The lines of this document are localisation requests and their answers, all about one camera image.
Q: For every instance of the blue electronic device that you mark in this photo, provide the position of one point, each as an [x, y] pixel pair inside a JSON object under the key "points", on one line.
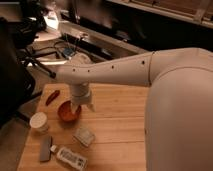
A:
{"points": [[68, 52]]}

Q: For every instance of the grey rectangular block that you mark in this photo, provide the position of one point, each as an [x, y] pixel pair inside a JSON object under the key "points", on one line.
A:
{"points": [[45, 153]]}

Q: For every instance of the red chili pepper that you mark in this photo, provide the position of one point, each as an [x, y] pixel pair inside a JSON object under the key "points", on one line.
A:
{"points": [[52, 96]]}

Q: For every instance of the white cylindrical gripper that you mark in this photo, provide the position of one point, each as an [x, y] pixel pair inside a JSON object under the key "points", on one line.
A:
{"points": [[81, 95]]}

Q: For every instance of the small white cube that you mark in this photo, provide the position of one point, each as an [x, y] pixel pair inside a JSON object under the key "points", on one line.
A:
{"points": [[53, 148]]}

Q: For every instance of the white labelled packet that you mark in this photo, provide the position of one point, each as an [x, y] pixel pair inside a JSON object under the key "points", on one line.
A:
{"points": [[75, 160]]}

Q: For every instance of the orange ceramic bowl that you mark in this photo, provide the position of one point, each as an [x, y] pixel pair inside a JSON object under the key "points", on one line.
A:
{"points": [[66, 113]]}

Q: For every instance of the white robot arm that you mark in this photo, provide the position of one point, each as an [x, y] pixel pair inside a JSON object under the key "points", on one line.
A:
{"points": [[179, 108]]}

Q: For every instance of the black office chair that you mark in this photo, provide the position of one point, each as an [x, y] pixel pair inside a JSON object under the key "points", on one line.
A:
{"points": [[16, 83]]}

